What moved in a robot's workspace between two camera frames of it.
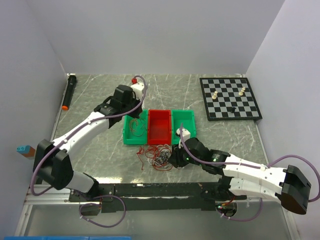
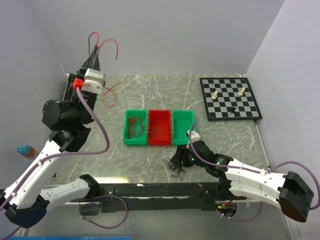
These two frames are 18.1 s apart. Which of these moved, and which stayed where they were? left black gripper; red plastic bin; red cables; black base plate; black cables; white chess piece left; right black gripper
Moved: black cables; red cables; left black gripper
Stayed: black base plate; right black gripper; white chess piece left; red plastic bin
